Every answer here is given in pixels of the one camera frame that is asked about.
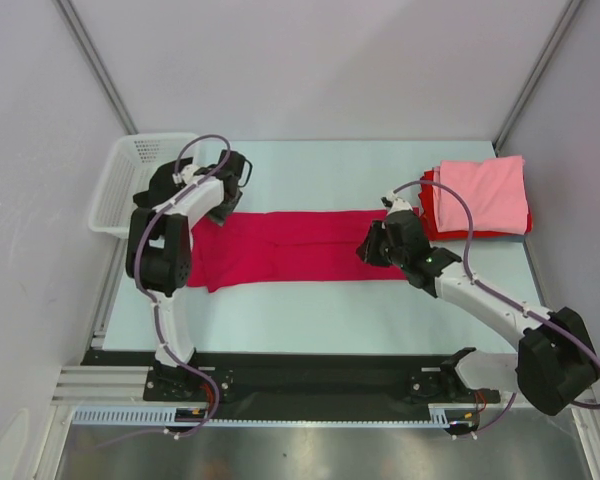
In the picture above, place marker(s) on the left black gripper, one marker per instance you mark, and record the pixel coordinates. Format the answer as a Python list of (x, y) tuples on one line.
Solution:
[(218, 215)]

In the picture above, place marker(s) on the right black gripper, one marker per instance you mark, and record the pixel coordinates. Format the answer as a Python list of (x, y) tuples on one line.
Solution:
[(376, 245)]

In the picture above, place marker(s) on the magenta t shirt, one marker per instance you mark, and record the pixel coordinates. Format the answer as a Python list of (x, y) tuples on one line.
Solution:
[(283, 247)]

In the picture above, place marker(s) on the white plastic basket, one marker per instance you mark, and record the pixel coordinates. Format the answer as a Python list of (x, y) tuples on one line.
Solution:
[(131, 162)]

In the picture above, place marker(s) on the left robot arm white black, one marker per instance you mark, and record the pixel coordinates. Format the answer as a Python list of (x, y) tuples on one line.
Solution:
[(180, 195)]

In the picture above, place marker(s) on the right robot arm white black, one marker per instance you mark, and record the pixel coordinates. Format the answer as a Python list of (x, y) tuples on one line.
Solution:
[(553, 362)]

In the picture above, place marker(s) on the red folded t shirt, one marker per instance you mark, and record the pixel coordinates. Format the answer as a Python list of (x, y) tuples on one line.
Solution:
[(427, 217)]

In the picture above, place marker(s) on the black t shirt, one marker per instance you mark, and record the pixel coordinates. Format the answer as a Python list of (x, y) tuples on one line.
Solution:
[(161, 188)]

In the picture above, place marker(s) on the pink folded t shirt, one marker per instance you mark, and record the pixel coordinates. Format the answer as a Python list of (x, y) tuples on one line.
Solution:
[(493, 190)]

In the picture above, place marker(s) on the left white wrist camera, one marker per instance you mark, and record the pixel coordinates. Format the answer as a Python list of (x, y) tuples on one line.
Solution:
[(188, 174)]

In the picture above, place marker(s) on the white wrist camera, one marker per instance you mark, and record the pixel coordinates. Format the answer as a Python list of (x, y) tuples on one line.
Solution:
[(188, 174), (393, 203)]

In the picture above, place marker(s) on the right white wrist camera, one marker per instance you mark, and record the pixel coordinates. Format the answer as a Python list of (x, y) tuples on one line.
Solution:
[(393, 203)]

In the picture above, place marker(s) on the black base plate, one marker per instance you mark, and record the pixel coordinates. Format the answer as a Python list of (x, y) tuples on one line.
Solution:
[(311, 407)]

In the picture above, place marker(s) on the white slotted cable duct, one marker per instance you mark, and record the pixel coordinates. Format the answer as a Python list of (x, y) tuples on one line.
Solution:
[(160, 417)]

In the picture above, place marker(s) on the aluminium frame rail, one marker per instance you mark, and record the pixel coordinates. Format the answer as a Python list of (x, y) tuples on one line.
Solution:
[(100, 385)]

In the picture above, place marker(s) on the left corner aluminium post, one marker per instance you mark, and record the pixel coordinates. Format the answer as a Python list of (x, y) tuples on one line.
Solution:
[(89, 51)]

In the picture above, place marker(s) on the corner aluminium post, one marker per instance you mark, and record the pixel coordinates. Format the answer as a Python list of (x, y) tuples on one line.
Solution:
[(89, 51), (561, 29)]

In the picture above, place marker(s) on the right corner aluminium post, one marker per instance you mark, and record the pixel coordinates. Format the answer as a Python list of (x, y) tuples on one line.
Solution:
[(561, 29)]

